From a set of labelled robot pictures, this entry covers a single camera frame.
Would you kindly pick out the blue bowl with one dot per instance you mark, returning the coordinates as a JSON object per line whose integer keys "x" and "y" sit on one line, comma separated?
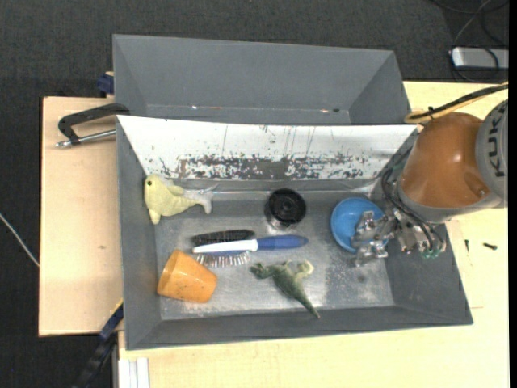
{"x": 345, "y": 220}

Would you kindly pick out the green toy dinosaur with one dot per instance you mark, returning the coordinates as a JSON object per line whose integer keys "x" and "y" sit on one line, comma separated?
{"x": 287, "y": 281}

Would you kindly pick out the orange cup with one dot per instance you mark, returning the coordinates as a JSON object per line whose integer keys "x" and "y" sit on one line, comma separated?
{"x": 186, "y": 277}

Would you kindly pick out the grey metal bin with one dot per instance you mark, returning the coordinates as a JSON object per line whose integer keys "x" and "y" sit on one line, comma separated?
{"x": 250, "y": 83}

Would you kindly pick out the blue and white hairbrush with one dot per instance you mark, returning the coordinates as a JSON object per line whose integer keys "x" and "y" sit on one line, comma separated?
{"x": 242, "y": 245}

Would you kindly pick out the small black screw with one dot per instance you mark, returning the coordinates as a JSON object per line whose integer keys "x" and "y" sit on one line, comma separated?
{"x": 490, "y": 246}

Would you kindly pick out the pale wood board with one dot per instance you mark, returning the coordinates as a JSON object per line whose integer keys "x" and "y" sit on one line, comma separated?
{"x": 81, "y": 224}

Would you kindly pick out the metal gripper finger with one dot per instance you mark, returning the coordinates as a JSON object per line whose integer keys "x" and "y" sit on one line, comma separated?
{"x": 371, "y": 253}
{"x": 368, "y": 225}

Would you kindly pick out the yellow toy seal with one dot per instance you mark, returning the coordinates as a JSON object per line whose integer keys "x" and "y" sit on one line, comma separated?
{"x": 167, "y": 200}

